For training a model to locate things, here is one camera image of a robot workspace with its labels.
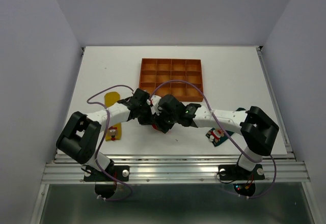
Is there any dark green sock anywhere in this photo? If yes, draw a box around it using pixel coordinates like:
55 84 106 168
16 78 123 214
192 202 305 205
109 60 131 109
203 107 247 147

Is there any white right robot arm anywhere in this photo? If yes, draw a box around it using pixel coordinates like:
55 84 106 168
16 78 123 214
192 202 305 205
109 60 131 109
150 95 279 178

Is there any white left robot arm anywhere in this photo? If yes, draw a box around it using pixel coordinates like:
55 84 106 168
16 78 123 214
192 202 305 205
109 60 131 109
56 89 151 180

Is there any yellow sock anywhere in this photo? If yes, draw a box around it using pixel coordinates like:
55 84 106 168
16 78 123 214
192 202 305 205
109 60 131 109
103 91 123 142

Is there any orange compartment tray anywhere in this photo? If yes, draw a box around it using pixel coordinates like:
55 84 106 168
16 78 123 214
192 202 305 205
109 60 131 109
139 58 203 102

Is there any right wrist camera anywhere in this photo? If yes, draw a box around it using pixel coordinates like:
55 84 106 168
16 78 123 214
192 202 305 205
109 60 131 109
147 95 161 115

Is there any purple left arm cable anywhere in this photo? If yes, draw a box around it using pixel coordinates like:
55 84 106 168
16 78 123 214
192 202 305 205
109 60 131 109
87 85 134 202

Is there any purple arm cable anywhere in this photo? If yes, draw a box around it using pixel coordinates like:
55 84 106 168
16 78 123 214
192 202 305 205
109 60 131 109
87 85 134 202
150 80 278 200

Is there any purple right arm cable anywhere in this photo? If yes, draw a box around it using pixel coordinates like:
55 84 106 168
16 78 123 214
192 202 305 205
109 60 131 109
150 80 278 200

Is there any aluminium mounting rail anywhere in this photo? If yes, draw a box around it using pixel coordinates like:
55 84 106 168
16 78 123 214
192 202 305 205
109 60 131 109
41 154 310 184

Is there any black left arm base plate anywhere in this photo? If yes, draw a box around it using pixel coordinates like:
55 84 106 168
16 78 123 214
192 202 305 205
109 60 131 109
81 165 130 182

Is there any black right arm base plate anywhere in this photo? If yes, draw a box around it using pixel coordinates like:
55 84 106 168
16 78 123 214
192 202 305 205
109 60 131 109
216 164 265 182

